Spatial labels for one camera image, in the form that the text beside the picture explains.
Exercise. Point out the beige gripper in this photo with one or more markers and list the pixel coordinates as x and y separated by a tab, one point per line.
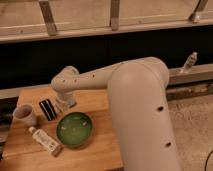
65	100

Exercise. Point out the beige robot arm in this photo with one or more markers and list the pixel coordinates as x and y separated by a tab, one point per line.
138	105

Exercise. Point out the black white striped eraser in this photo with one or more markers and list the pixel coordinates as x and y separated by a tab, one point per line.
48	109

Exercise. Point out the green round bowl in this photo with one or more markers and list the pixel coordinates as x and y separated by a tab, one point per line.
74	129

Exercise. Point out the wooden table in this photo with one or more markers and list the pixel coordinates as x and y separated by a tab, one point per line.
38	149

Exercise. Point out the small grey paper cup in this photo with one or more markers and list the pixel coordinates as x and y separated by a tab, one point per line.
25	114

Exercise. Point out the white tube with cap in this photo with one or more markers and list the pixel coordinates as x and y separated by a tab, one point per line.
46	141

